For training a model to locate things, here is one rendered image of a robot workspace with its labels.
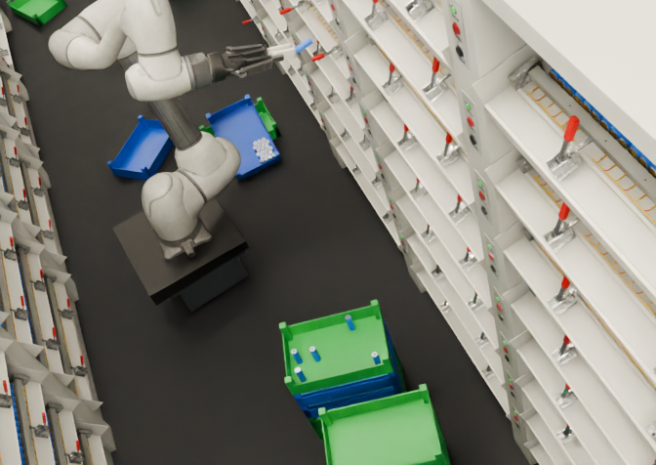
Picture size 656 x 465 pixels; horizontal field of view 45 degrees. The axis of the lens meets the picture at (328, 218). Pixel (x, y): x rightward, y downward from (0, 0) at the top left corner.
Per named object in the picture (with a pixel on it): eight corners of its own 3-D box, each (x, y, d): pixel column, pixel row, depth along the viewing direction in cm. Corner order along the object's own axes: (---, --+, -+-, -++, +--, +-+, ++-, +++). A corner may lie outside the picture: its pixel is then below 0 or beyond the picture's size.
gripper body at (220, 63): (211, 65, 204) (246, 58, 207) (202, 48, 210) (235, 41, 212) (214, 89, 210) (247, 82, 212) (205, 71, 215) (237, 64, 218)
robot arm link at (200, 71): (180, 49, 208) (202, 44, 209) (184, 78, 214) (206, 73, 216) (189, 68, 202) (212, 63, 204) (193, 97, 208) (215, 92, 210)
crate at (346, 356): (292, 396, 230) (284, 383, 224) (286, 336, 243) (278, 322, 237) (393, 371, 227) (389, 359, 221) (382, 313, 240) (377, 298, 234)
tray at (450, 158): (484, 228, 160) (461, 193, 150) (360, 65, 200) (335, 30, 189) (569, 167, 158) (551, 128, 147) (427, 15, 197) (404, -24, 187)
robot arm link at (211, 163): (189, 200, 291) (232, 163, 299) (212, 209, 279) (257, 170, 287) (64, 17, 251) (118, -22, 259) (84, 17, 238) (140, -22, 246)
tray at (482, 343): (511, 396, 219) (495, 380, 208) (411, 245, 258) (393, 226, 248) (573, 354, 216) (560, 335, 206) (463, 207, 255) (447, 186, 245)
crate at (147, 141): (151, 181, 347) (143, 169, 341) (114, 175, 356) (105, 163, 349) (182, 131, 363) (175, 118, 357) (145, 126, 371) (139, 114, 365)
